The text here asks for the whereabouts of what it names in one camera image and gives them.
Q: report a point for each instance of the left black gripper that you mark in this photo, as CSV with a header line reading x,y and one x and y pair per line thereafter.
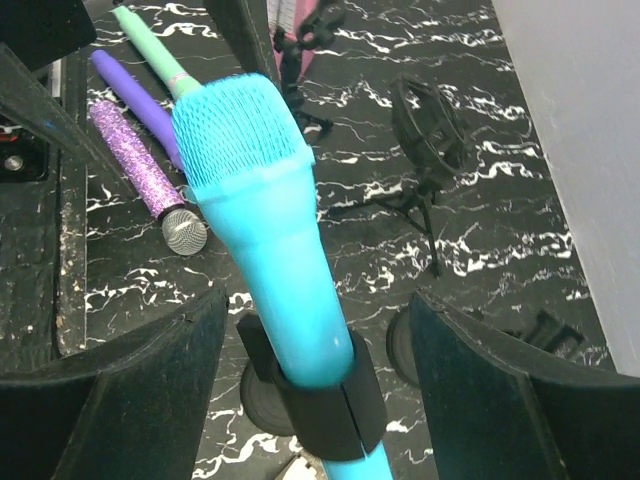
x,y
35,33

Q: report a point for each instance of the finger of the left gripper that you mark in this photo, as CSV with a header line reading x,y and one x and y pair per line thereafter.
x,y
244,27

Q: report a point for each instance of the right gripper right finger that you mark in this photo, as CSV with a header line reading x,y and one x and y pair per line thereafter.
x,y
499,408

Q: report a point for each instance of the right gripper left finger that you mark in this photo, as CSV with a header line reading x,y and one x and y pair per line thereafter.
x,y
131,408

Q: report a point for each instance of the black tripod mic stand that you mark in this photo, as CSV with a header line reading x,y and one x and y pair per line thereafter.
x,y
298,30

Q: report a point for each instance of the mint green microphone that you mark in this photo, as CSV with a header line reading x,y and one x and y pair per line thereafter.
x,y
174,76

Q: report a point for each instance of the cyan microphone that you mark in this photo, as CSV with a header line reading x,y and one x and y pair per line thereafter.
x,y
250,171

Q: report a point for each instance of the glitter purple microphone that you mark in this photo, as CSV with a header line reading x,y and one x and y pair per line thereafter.
x,y
183,231

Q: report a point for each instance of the pink box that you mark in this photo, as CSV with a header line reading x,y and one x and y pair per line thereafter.
x,y
289,15

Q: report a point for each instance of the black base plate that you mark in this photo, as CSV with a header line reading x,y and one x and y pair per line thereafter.
x,y
43,251

